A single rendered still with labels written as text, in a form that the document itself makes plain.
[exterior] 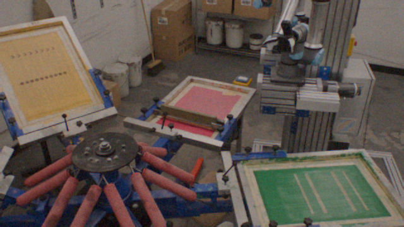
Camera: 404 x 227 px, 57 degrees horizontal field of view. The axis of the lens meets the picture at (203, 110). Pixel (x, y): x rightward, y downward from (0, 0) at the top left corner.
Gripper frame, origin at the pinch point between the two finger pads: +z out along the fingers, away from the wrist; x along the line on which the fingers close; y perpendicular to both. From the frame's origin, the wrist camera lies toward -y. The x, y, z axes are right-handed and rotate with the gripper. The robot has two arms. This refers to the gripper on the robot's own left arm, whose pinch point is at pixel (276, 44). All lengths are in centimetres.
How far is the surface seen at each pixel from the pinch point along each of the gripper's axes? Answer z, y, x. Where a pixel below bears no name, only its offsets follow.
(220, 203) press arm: 42, 74, 14
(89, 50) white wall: -108, 65, 292
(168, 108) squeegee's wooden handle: -3, 52, 82
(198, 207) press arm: 51, 73, 22
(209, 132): -6, 66, 52
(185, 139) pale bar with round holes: 17, 59, 54
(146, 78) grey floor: -184, 130, 285
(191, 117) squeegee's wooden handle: -6, 57, 65
